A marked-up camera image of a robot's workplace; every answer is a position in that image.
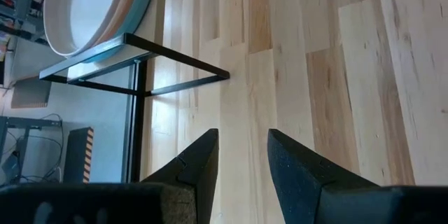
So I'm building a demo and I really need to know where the brown mat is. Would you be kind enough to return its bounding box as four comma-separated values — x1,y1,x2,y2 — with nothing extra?
10,76,53,109

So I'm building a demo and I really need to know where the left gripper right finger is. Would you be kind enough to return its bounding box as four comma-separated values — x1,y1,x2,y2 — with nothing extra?
267,129,448,224

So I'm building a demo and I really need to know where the grey metal table frame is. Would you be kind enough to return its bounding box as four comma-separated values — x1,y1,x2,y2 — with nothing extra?
0,115,63,183

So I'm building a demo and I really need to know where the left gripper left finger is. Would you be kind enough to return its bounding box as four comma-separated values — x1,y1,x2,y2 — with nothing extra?
0,129,219,224

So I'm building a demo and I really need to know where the black frame wooden shelf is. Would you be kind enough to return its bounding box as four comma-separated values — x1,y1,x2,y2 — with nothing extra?
38,0,231,97

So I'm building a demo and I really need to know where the black block with orange stripes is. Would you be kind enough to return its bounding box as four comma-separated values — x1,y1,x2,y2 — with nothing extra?
62,127,95,184

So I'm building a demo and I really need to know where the cream white plate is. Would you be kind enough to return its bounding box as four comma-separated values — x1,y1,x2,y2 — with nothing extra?
43,0,130,57

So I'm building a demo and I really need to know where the black floor cable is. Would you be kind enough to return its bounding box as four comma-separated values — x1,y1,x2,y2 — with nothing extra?
6,113,64,184

